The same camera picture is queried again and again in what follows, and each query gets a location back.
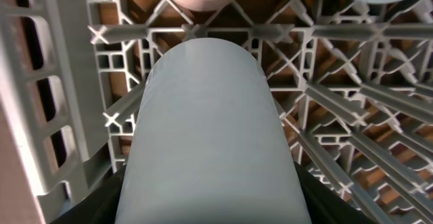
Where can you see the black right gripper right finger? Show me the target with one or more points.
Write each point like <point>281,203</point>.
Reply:
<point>324,206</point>

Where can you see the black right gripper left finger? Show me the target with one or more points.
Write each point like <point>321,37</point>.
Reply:
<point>100,206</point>

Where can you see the light blue cup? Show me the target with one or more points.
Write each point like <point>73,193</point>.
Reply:
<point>208,146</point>

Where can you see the grey plastic dishwasher rack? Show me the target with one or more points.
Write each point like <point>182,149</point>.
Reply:
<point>351,82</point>

